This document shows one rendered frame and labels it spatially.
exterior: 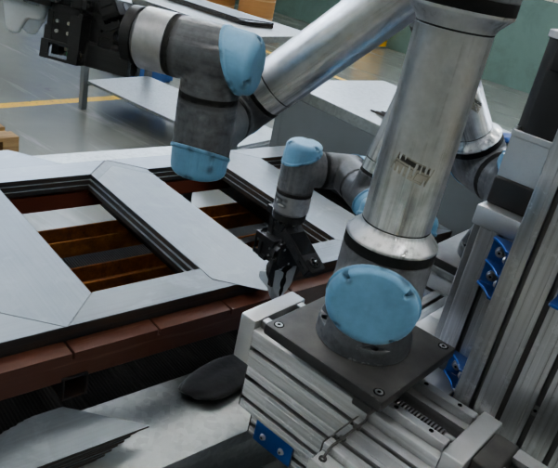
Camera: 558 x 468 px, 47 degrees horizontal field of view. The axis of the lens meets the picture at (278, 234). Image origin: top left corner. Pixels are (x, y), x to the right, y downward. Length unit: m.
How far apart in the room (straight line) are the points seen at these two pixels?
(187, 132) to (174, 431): 0.69
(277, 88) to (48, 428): 0.73
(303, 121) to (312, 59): 1.63
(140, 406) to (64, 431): 0.18
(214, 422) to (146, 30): 0.82
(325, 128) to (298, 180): 1.14
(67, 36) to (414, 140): 0.44
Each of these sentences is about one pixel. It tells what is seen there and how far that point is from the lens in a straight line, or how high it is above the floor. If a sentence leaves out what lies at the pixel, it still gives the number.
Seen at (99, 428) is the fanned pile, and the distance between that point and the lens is 1.27.
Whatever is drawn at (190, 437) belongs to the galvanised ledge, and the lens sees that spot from 1.32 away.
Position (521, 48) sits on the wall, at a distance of 10.71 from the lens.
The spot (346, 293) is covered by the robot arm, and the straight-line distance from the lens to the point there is 0.78.
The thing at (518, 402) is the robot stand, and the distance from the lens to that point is 1.11.
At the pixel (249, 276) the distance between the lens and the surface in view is 1.50.
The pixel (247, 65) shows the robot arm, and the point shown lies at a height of 1.44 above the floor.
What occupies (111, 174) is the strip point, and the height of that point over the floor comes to 0.85.
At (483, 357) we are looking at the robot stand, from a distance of 1.10.
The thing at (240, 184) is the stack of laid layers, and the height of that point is 0.84.
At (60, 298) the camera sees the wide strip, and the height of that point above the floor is 0.85.
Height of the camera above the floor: 1.60
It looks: 25 degrees down
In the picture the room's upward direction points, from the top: 12 degrees clockwise
